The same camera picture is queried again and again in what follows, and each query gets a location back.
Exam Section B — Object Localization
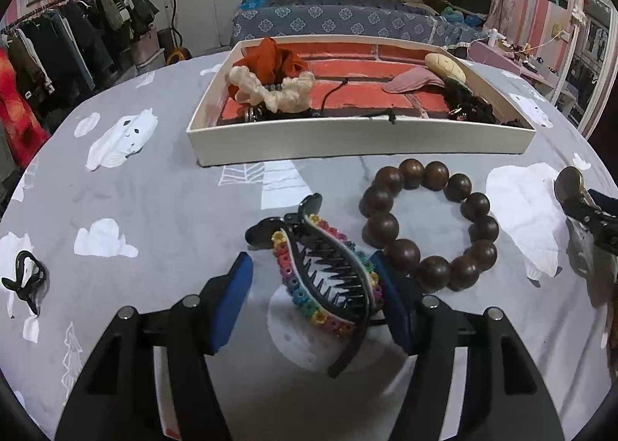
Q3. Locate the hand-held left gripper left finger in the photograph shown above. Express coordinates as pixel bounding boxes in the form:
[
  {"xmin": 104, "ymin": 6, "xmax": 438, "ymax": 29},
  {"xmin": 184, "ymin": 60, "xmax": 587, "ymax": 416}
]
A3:
[{"xmin": 54, "ymin": 252, "xmax": 254, "ymax": 441}]

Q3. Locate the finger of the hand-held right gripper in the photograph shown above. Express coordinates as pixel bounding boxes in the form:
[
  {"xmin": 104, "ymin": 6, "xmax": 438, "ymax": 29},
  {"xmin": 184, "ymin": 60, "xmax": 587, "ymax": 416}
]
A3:
[
  {"xmin": 562, "ymin": 199, "xmax": 618, "ymax": 255},
  {"xmin": 586, "ymin": 189, "xmax": 618, "ymax": 222}
]

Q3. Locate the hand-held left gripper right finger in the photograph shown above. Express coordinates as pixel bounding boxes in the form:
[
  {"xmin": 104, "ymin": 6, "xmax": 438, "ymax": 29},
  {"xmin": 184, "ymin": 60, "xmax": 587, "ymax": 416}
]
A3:
[{"xmin": 369, "ymin": 250, "xmax": 565, "ymax": 441}]

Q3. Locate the colourful flower hair claw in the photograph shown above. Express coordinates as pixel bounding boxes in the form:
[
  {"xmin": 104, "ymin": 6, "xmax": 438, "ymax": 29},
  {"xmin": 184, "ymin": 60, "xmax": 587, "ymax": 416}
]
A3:
[{"xmin": 245, "ymin": 193, "xmax": 387, "ymax": 378}]

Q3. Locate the brown wooden bead bracelet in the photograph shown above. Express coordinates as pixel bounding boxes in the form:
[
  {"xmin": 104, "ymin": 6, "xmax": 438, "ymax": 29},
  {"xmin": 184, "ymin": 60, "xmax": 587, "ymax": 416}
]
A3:
[{"xmin": 360, "ymin": 158, "xmax": 500, "ymax": 292}]

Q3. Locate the cream box tray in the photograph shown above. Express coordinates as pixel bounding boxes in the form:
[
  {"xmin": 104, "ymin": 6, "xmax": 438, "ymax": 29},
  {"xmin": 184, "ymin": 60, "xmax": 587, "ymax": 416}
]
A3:
[{"xmin": 186, "ymin": 34, "xmax": 538, "ymax": 167}]

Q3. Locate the dark green scrunchie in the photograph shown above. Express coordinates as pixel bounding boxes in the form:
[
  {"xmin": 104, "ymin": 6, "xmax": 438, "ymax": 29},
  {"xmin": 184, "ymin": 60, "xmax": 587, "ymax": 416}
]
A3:
[{"xmin": 441, "ymin": 78, "xmax": 525, "ymax": 129}]

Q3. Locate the black cord bracelet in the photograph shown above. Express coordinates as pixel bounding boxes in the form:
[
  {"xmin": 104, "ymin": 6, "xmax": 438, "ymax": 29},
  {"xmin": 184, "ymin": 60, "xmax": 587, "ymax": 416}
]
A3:
[{"xmin": 241, "ymin": 103, "xmax": 319, "ymax": 123}]

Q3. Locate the cream shell hair clip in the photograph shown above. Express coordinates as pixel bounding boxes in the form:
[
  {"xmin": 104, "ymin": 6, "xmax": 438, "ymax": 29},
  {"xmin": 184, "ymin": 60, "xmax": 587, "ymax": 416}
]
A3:
[{"xmin": 425, "ymin": 52, "xmax": 467, "ymax": 84}]

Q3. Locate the black cord pendant necklace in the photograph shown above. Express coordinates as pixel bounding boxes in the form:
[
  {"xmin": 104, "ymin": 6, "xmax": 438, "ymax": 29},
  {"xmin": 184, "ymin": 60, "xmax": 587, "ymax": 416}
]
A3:
[{"xmin": 314, "ymin": 78, "xmax": 399, "ymax": 125}]

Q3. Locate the cream fabric scrunchie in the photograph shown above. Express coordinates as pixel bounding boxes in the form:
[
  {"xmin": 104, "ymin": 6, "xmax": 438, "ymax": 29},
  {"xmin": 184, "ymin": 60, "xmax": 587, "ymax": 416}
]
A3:
[{"xmin": 228, "ymin": 65, "xmax": 316, "ymax": 113}]

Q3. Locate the pink hair clip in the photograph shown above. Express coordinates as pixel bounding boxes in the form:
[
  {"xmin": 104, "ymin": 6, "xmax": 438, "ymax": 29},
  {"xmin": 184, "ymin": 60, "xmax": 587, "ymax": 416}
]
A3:
[{"xmin": 382, "ymin": 66, "xmax": 447, "ymax": 94}]

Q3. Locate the orange fabric scrunchie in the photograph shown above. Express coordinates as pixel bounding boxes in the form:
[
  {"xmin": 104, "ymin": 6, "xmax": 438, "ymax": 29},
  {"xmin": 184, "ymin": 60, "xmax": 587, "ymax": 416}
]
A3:
[{"xmin": 240, "ymin": 37, "xmax": 310, "ymax": 84}]

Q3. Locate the grey polar bear bedsheet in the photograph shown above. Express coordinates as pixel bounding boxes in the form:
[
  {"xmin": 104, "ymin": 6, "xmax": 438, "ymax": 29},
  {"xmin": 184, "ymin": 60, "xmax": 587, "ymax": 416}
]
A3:
[{"xmin": 0, "ymin": 47, "xmax": 618, "ymax": 441}]

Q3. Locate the white framed standing mirror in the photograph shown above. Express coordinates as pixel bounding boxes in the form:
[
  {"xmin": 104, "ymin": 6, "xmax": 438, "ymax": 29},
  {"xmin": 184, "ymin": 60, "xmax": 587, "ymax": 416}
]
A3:
[{"xmin": 565, "ymin": 0, "xmax": 618, "ymax": 137}]

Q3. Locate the pink desk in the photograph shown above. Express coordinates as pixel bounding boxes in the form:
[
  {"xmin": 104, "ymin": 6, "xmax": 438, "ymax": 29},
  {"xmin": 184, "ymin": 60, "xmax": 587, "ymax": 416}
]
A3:
[{"xmin": 468, "ymin": 40, "xmax": 556, "ymax": 84}]

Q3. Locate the small black hair claw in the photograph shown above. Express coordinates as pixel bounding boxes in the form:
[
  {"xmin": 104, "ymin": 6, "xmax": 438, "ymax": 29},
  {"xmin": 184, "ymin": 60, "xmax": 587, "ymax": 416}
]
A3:
[{"xmin": 1, "ymin": 251, "xmax": 49, "ymax": 316}]

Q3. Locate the white storage box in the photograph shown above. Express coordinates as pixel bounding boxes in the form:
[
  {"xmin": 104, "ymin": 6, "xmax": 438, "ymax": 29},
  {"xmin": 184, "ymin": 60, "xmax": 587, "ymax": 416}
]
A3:
[{"xmin": 130, "ymin": 28, "xmax": 167, "ymax": 70}]

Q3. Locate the sofa with blue patterned cover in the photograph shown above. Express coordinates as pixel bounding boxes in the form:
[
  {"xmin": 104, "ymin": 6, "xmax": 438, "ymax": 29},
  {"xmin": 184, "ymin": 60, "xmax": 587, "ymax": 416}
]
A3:
[{"xmin": 231, "ymin": 0, "xmax": 484, "ymax": 48}]

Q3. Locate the black garment steamer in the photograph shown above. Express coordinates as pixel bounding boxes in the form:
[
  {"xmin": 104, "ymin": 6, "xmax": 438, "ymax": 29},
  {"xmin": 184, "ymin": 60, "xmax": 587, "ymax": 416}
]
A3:
[{"xmin": 152, "ymin": 0, "xmax": 191, "ymax": 62}]

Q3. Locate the row of hanging clothes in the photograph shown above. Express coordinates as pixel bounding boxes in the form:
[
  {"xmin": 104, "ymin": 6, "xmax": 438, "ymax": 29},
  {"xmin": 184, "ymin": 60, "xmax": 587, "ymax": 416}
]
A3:
[{"xmin": 0, "ymin": 0, "xmax": 160, "ymax": 171}]

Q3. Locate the metal clothes rack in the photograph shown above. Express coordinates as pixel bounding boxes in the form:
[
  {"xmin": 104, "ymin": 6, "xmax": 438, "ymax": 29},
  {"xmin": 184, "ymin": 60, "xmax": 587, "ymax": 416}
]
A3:
[{"xmin": 0, "ymin": 0, "xmax": 117, "ymax": 33}]

